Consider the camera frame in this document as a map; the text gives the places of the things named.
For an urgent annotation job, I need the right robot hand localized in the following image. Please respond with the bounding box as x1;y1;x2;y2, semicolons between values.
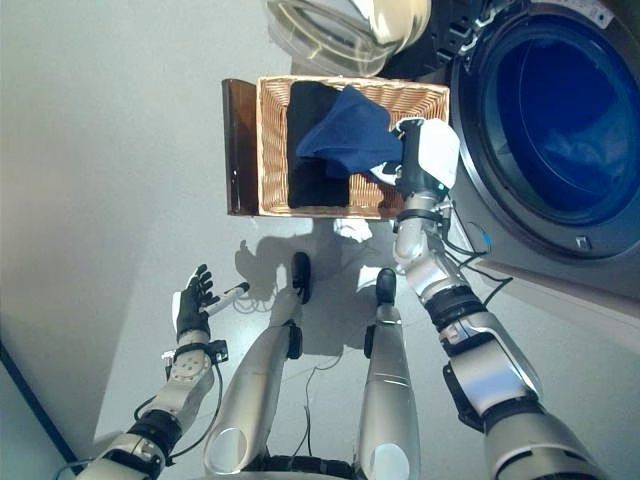
368;117;461;198

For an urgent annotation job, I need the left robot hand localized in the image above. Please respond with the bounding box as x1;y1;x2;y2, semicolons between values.
171;264;251;340

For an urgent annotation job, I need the blue garment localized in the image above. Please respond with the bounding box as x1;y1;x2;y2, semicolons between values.
294;84;407;180

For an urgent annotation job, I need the glass washing machine door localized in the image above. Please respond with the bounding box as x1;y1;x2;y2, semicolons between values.
263;0;482;80

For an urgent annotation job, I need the grey washing machine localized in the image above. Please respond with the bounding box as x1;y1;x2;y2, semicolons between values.
433;0;640;315

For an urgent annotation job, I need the left silver robot leg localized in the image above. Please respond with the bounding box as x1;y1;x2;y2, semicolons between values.
201;250;313;477

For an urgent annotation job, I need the silver robot leg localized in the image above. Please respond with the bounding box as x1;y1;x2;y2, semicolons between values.
356;266;422;480
201;250;313;477

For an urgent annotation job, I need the large black folded garment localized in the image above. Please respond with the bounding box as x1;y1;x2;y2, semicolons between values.
285;80;352;210

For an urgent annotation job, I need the wicker laundry basket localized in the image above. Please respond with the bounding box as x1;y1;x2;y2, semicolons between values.
255;74;452;220

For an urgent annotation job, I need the dark brown wooden board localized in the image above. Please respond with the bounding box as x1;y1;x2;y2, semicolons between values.
220;77;262;217

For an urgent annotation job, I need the robot waist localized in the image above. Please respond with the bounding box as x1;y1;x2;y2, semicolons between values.
243;453;362;480

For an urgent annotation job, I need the right silver robot leg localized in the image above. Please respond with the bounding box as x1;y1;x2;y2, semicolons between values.
356;266;422;480

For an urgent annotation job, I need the grey cabinet with dark edge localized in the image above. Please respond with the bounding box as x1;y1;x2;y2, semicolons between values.
0;338;80;480

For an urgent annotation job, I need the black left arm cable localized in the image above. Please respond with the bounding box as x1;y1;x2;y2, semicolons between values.
58;358;225;472

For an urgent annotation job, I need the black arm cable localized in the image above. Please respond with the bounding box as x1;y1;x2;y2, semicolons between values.
438;198;517;312
58;358;225;472

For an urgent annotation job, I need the thin dark floor cable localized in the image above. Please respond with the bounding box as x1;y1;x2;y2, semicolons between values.
301;348;347;457

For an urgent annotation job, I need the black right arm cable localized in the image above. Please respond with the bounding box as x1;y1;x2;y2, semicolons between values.
438;198;517;312

